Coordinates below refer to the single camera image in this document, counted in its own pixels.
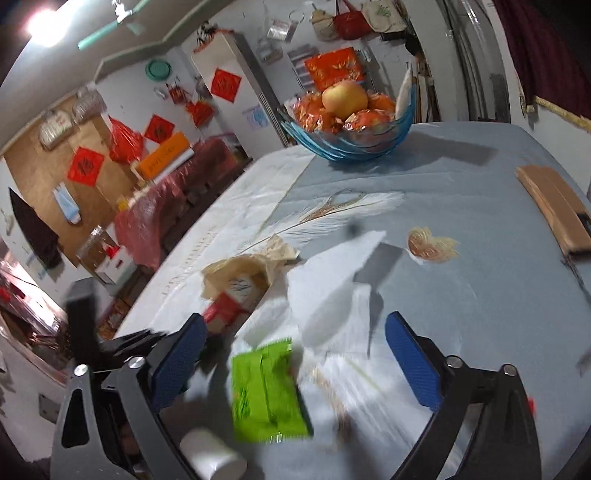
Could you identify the drawing paper on fridge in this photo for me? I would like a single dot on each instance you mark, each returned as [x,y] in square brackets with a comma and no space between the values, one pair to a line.
[256,117]

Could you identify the green wall plate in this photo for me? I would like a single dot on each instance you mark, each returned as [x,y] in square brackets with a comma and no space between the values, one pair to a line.
[159,69]

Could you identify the green tissue packet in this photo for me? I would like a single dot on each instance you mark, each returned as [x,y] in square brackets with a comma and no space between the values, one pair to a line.
[268,397]

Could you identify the beige paper bag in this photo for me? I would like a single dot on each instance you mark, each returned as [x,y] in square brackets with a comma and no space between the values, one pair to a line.
[240,267]

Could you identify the white paper roll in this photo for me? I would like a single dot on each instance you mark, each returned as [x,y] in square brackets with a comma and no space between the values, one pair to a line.
[210,454]

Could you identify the red diamond fridge sticker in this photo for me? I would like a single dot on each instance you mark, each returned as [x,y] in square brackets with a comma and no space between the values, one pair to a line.
[226,85]

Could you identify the white refrigerator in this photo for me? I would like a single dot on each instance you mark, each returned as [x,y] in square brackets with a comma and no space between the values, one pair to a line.
[231,57]

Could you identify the yellow red apple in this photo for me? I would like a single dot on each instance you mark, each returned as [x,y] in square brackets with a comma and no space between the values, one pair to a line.
[344,99]

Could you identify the black hanging cloth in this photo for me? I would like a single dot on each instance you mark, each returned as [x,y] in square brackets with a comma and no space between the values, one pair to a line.
[34,230]

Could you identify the red gift box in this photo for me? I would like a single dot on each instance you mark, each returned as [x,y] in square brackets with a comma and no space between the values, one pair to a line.
[332,68]

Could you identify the blue glass fruit bowl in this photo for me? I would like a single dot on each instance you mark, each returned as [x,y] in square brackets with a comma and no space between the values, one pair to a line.
[351,148]

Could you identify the hanging red plastic bag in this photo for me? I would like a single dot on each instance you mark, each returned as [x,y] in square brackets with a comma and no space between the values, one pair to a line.
[125,141]

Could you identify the white cardboard box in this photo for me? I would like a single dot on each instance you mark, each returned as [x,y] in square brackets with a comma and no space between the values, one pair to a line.
[113,267]

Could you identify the red diamond wall poster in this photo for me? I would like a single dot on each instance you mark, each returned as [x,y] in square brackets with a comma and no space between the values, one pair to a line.
[86,167]
[159,129]

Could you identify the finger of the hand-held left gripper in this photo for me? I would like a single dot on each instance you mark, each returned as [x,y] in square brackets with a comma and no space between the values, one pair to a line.
[131,341]

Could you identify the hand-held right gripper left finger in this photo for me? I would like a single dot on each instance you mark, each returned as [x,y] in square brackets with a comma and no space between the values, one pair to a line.
[180,355]

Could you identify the hanging blue mask pack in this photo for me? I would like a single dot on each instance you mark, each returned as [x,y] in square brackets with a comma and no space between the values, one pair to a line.
[67,203]

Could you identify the clear hanging bag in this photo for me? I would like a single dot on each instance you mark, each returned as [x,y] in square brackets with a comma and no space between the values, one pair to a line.
[278,30]

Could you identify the red plastic covered table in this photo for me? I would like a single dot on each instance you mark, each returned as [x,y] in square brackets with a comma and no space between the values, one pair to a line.
[152,217]

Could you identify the plush toy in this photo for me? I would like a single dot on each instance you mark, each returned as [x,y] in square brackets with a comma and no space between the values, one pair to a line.
[207,34]

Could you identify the flat brown cardboard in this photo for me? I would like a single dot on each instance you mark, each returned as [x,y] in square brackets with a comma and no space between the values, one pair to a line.
[549,198]

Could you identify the beige tote bag green print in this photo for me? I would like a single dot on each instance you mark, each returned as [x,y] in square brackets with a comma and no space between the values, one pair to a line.
[383,14]

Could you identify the white tissue paper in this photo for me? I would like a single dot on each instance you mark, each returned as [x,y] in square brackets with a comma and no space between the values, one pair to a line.
[323,295]

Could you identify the plain beige bag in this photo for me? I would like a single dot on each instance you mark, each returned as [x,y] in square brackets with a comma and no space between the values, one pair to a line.
[325,23]

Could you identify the small red box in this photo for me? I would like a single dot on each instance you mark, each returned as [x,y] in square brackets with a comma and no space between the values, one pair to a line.
[226,311]

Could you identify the red tote bag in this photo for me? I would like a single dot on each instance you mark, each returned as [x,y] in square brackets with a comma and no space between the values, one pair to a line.
[352,23]

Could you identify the long orange box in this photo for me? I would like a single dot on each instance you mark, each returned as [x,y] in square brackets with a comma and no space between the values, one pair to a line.
[164,156]

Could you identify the ceiling lamp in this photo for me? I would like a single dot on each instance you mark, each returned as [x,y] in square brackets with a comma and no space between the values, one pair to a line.
[46,25]

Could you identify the pile of foil wrapped oranges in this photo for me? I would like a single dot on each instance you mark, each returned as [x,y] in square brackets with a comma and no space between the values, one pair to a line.
[369,121]

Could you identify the maroon curtain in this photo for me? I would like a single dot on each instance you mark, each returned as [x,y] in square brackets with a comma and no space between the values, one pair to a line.
[545,55]

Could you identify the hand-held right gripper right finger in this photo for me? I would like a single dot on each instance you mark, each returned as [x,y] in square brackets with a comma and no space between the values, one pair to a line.
[413,360]

